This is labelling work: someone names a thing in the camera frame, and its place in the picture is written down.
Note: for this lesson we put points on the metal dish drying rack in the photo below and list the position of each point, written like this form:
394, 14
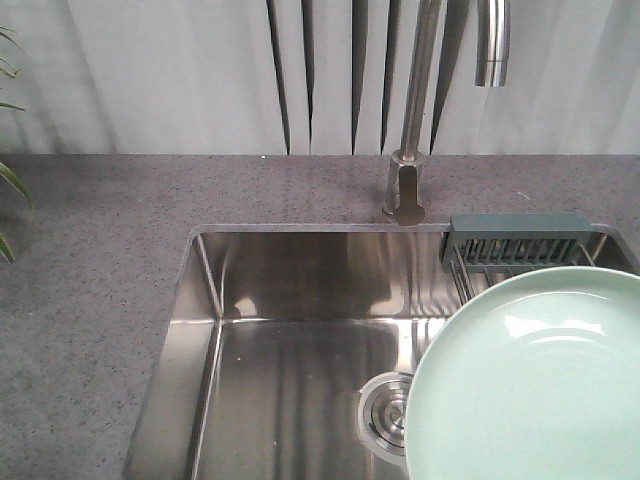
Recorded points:
499, 246

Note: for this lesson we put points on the white pleated curtain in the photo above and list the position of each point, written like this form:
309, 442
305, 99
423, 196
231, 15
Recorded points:
311, 77

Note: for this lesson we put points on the green potted plant leaves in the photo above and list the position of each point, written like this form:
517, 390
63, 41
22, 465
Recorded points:
8, 175

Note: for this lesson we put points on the round steel sink drain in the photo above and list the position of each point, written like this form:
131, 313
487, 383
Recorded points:
380, 414

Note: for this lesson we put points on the stainless steel sink basin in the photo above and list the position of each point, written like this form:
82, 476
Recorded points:
274, 331

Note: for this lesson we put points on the stainless steel faucet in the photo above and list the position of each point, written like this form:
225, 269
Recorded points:
493, 43

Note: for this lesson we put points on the steel faucet lever handle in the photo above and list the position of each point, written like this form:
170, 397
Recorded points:
409, 212

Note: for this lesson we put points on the light green round plate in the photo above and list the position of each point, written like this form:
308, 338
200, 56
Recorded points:
535, 378

